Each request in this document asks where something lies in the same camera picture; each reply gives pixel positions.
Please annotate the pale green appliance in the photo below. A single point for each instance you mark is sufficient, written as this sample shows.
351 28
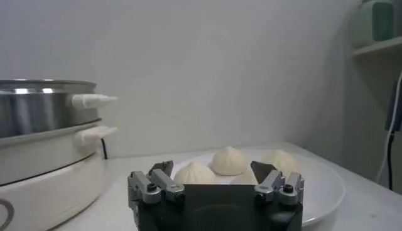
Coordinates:
373 22

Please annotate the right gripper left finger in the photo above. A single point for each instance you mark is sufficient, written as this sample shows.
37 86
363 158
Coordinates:
157 185

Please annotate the cream electric cooker base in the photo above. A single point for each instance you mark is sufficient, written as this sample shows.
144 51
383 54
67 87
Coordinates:
44 175

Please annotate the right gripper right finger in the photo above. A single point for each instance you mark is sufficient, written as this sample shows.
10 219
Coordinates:
276 186

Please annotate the white round plate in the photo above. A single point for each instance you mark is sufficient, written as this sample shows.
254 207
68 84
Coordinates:
317 188

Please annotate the white wall shelf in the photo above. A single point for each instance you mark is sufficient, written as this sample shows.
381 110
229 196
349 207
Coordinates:
377 47

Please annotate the white steamed baozi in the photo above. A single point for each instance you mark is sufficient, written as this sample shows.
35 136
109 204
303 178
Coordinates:
245 179
194 175
284 161
229 161

